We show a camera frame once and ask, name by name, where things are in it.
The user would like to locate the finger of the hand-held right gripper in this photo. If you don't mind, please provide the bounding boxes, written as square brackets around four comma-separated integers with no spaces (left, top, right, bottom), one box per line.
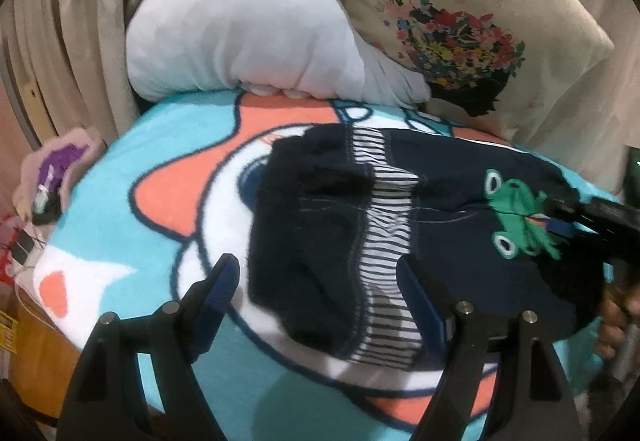
[542,197,586,242]

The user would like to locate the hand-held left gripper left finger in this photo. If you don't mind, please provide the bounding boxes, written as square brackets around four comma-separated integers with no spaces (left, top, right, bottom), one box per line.
[56,253,242,441]

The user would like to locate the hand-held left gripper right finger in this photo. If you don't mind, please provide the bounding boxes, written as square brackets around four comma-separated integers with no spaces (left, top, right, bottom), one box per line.
[397,263,585,441]

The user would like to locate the grey plush toy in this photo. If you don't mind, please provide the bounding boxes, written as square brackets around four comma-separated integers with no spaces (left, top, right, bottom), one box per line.
[126,0,432,108]

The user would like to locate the printed cartoon blanket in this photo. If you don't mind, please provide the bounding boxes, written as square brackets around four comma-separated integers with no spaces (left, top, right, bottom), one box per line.
[31,88,623,441]

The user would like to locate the purple flower-shaped pad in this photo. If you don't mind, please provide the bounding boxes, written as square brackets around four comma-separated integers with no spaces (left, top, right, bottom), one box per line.
[12,126,108,227]

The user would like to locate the navy pants with frog print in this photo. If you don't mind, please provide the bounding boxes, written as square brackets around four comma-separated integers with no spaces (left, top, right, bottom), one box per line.
[247,124,608,362]

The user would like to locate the person's right hand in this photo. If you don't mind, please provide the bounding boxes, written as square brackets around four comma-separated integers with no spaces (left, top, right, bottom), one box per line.
[595,288,626,359]

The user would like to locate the cream floral cushion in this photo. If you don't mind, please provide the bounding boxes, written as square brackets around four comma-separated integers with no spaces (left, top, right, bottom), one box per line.
[345,0,615,142]

